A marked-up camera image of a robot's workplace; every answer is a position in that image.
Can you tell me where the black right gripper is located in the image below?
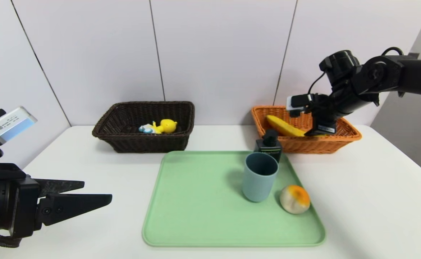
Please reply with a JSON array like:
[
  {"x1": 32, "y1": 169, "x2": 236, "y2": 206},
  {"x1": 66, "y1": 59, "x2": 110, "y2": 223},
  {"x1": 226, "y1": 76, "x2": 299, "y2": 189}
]
[{"x1": 304, "y1": 112, "x2": 337, "y2": 137}]

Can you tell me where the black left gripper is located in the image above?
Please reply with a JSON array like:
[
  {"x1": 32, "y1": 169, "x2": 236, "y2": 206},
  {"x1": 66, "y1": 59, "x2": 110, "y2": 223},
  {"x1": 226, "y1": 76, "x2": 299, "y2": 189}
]
[{"x1": 0, "y1": 175, "x2": 113, "y2": 238}]

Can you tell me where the yellow banana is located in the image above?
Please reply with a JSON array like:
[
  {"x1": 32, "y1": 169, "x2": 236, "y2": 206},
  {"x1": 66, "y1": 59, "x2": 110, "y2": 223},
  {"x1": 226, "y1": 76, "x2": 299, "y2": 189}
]
[{"x1": 266, "y1": 115, "x2": 308, "y2": 137}]

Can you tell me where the yellow duck toy car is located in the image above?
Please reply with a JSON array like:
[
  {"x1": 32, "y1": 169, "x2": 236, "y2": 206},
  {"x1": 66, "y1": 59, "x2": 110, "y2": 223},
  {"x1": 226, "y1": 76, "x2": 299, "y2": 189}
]
[{"x1": 139, "y1": 119, "x2": 178, "y2": 135}]

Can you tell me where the orange wicker basket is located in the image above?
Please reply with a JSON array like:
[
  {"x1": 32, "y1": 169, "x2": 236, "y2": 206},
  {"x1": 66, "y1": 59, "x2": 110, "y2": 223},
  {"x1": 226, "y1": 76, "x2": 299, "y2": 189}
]
[{"x1": 251, "y1": 105, "x2": 362, "y2": 154}]

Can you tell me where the dark brown wicker basket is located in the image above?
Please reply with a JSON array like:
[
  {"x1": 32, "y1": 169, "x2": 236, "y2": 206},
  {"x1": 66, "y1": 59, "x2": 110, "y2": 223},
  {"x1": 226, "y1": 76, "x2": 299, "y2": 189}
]
[{"x1": 92, "y1": 101, "x2": 195, "y2": 154}]

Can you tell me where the black pump bottle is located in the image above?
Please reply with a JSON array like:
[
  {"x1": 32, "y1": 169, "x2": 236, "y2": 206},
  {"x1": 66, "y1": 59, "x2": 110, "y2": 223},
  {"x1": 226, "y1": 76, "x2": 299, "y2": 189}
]
[{"x1": 254, "y1": 129, "x2": 283, "y2": 163}]

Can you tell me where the orange and white peach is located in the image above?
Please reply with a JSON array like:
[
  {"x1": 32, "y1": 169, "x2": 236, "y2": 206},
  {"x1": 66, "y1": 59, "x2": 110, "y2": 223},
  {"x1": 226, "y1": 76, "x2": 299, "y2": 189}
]
[{"x1": 279, "y1": 185, "x2": 310, "y2": 215}]

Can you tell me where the blue plastic cup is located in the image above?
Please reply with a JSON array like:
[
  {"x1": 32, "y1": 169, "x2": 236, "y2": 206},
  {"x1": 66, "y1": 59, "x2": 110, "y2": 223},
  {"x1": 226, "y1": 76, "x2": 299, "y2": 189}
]
[{"x1": 242, "y1": 152, "x2": 279, "y2": 203}]

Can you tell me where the light green plastic tray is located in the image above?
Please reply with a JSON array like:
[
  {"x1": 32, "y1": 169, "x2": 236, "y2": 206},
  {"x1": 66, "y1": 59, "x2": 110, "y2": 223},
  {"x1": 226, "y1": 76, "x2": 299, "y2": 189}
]
[{"x1": 142, "y1": 150, "x2": 326, "y2": 247}]

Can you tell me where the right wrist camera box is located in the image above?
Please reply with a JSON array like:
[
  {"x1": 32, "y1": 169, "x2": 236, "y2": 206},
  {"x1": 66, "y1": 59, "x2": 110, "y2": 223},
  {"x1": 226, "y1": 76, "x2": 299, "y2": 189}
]
[{"x1": 286, "y1": 94, "x2": 313, "y2": 112}]

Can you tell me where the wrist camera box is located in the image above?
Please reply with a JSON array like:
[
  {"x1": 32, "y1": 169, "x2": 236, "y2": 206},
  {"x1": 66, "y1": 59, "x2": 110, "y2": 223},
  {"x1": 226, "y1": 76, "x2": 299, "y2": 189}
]
[
  {"x1": 286, "y1": 94, "x2": 313, "y2": 112},
  {"x1": 0, "y1": 106, "x2": 37, "y2": 145}
]

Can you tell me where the black right camera cable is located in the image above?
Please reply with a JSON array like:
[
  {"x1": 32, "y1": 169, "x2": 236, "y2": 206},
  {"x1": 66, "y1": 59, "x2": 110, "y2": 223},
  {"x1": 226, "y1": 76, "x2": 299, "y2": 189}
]
[{"x1": 307, "y1": 72, "x2": 328, "y2": 96}]

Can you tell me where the braided black left arm hose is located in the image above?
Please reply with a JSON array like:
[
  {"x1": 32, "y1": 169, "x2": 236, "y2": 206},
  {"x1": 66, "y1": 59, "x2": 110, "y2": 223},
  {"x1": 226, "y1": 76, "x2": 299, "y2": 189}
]
[{"x1": 0, "y1": 230, "x2": 22, "y2": 248}]

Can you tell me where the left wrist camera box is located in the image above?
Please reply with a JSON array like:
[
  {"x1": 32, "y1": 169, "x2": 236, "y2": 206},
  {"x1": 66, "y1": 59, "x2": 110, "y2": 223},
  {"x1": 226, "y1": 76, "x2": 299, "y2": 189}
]
[{"x1": 0, "y1": 106, "x2": 37, "y2": 145}]

